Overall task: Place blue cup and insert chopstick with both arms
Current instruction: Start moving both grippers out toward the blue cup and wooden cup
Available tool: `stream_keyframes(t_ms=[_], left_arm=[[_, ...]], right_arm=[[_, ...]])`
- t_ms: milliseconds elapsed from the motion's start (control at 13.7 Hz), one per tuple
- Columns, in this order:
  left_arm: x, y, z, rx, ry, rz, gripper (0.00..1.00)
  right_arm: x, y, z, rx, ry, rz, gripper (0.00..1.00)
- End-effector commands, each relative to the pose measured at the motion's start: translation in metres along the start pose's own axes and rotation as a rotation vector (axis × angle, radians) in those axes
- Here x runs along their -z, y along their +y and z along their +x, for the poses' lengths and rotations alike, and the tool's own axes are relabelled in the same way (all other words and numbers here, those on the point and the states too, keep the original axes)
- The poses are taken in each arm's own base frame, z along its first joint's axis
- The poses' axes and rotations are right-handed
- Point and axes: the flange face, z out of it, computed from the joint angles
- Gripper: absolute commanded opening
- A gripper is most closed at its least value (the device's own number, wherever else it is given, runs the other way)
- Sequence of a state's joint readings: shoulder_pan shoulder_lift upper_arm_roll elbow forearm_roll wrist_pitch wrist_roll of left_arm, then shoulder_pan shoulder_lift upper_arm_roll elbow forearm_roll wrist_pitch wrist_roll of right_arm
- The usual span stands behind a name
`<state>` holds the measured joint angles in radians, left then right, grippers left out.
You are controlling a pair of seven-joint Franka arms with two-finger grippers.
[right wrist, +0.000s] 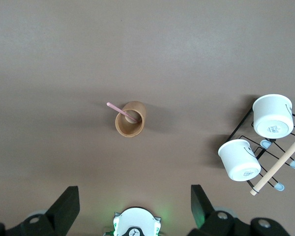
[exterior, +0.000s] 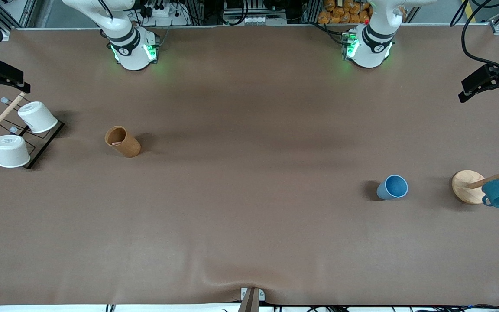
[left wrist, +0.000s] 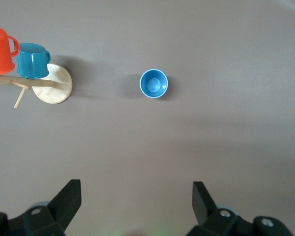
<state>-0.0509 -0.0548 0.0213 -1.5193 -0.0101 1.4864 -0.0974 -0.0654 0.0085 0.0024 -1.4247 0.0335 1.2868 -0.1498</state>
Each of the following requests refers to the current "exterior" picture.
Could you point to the blue cup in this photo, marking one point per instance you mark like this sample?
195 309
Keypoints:
394 187

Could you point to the white power strip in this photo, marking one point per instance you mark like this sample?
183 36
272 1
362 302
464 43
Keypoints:
163 12

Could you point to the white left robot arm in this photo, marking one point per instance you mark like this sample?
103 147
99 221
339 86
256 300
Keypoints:
368 52

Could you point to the brown cork cylinder holder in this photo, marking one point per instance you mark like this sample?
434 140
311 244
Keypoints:
128 145

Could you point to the white cup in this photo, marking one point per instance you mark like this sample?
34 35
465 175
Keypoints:
37 117
11 151

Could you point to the wooden mug tree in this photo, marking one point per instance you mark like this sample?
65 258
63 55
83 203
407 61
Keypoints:
466 186

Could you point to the pile of bread rolls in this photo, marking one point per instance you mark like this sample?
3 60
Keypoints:
340 13

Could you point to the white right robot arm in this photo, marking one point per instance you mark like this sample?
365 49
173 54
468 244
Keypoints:
132 52

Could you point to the white connector block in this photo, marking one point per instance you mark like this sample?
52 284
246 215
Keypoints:
254 20

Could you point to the brown table cloth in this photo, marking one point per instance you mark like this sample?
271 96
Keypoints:
249 216

